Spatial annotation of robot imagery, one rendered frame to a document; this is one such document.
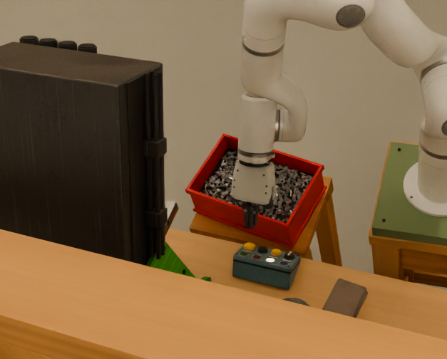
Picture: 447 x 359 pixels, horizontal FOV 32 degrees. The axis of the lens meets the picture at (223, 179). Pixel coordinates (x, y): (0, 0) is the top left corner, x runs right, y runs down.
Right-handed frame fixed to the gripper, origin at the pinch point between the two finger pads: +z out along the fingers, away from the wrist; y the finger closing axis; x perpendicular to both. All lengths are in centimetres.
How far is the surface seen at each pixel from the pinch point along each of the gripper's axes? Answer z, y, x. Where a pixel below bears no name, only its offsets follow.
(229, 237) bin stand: 13.4, 11.4, -14.6
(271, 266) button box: 8.5, -8.1, 5.3
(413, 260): 13.8, -36.7, -26.1
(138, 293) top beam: -40, -29, 108
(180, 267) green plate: -0.7, 3.0, 32.8
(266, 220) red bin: 3.3, -1.2, -8.8
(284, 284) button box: 12.6, -11.7, 5.2
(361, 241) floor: 47, -7, -105
